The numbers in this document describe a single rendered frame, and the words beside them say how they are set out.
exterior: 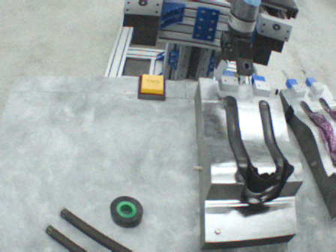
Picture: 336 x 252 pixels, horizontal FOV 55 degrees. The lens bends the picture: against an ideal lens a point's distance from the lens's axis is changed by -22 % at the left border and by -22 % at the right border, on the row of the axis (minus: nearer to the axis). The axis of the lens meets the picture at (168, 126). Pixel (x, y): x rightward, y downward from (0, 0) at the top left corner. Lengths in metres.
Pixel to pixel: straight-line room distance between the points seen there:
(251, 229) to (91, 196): 0.41
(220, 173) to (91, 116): 0.42
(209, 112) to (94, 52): 1.62
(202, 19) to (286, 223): 0.88
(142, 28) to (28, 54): 1.41
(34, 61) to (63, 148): 1.60
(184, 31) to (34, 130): 0.75
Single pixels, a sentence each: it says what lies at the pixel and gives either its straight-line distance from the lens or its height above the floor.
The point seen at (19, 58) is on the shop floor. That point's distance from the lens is 2.70.
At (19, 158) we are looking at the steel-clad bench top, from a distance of 1.08.
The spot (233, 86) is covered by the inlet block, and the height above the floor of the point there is 0.91.
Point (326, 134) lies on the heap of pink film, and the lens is 1.15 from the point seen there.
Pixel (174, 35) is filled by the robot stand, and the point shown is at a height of 0.72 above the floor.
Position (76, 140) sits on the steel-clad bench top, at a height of 0.80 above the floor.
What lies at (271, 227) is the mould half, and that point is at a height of 0.86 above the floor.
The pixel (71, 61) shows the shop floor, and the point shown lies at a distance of 2.54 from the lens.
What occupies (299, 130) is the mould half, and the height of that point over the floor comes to 0.84.
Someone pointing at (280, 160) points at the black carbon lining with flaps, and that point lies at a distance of 0.99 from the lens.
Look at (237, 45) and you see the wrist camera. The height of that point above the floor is 1.07.
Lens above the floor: 1.66
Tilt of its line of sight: 50 degrees down
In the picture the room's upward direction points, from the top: 11 degrees clockwise
